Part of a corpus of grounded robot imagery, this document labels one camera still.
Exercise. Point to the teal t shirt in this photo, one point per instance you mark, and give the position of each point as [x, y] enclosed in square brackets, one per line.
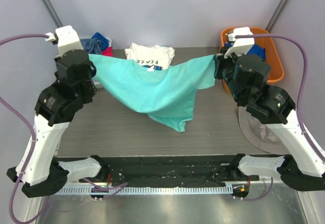
[166, 96]

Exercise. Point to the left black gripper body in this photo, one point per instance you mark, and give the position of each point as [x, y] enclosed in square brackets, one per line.
[91, 69]

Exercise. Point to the orange plastic tub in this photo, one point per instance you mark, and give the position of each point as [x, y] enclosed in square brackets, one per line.
[272, 58]

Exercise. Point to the blue garment in basket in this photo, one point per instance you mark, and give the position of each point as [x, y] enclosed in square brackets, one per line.
[105, 42]

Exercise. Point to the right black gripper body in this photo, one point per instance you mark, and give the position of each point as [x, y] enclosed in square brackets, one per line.
[219, 66]

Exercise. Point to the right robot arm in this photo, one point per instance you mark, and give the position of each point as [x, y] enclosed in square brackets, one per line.
[302, 168]

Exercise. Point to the blue checked shirt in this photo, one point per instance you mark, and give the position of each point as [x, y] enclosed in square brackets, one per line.
[92, 45]

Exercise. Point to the white slotted cable duct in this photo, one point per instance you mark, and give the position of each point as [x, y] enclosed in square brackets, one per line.
[83, 189]

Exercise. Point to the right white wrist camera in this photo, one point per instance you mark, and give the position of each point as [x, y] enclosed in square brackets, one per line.
[239, 41]

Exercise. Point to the grey bucket hat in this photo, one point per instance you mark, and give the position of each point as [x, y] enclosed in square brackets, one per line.
[259, 135]

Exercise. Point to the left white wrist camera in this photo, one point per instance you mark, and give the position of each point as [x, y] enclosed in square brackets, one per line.
[66, 39]

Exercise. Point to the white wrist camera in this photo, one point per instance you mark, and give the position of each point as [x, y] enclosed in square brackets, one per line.
[66, 39]
[239, 41]

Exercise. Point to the royal blue garment in tub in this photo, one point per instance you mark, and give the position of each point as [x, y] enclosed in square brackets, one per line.
[257, 50]

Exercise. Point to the white printed folded t shirt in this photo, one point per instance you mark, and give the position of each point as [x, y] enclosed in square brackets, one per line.
[153, 58]

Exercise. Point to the red garment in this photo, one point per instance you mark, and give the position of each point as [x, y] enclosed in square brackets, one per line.
[107, 52]

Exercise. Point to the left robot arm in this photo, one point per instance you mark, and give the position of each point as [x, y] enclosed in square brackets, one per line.
[39, 171]

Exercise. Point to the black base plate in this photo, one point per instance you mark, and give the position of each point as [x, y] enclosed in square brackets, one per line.
[172, 171]

